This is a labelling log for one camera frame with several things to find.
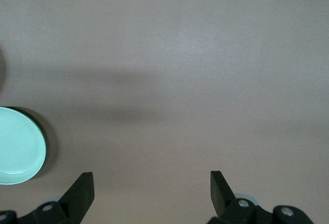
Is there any green plate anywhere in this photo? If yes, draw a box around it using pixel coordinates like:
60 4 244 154
0 106 48 185

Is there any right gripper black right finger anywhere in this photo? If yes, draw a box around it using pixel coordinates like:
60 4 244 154
207 170 317 224

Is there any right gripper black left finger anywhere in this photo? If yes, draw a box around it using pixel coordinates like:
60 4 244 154
0 172 95 224

